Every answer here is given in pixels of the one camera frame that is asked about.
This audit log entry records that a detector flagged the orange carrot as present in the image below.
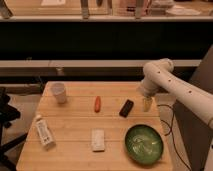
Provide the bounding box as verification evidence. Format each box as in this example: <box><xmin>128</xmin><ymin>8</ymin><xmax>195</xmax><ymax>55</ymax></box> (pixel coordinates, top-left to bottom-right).
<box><xmin>94</xmin><ymin>96</ymin><xmax>101</xmax><ymax>113</ymax></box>

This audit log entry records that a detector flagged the white tube bottle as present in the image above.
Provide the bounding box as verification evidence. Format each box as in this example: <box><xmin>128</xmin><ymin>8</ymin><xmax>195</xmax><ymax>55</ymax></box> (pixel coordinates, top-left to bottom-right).
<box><xmin>35</xmin><ymin>115</ymin><xmax>55</xmax><ymax>150</ymax></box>

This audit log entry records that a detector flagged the white sponge block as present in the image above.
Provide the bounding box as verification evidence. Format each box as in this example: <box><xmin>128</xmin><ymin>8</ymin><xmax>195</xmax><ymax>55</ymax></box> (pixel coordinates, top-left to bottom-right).
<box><xmin>91</xmin><ymin>129</ymin><xmax>105</xmax><ymax>152</ymax></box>

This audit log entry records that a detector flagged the black cable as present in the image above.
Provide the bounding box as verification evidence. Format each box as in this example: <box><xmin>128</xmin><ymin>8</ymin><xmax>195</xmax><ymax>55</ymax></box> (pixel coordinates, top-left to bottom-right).
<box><xmin>156</xmin><ymin>103</ymin><xmax>193</xmax><ymax>171</ymax></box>

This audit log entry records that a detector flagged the wooden shelf rack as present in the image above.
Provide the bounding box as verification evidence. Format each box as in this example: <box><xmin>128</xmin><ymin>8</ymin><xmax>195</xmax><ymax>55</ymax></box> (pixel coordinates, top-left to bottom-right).
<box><xmin>0</xmin><ymin>0</ymin><xmax>213</xmax><ymax>80</ymax></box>

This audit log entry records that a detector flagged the green bowl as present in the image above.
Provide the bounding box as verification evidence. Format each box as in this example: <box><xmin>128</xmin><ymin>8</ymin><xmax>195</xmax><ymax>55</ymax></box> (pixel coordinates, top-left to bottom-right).
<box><xmin>124</xmin><ymin>124</ymin><xmax>164</xmax><ymax>165</ymax></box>

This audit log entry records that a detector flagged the white paper cup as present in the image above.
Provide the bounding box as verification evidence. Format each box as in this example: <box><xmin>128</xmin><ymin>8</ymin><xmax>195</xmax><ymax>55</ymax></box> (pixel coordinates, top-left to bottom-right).
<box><xmin>50</xmin><ymin>83</ymin><xmax>67</xmax><ymax>104</ymax></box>

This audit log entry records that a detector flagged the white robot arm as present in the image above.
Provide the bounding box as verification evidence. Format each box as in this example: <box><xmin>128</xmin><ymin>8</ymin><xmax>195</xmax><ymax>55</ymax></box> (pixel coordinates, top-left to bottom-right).
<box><xmin>138</xmin><ymin>58</ymin><xmax>213</xmax><ymax>129</ymax></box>

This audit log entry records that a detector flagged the black chair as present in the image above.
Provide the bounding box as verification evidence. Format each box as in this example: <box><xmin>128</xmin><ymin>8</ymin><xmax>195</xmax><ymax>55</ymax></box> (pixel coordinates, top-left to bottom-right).
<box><xmin>0</xmin><ymin>87</ymin><xmax>27</xmax><ymax>171</ymax></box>

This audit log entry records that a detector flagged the black eraser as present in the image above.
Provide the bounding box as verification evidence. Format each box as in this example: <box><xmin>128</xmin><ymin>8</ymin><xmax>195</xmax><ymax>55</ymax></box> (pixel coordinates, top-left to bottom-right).
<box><xmin>119</xmin><ymin>100</ymin><xmax>134</xmax><ymax>117</ymax></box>

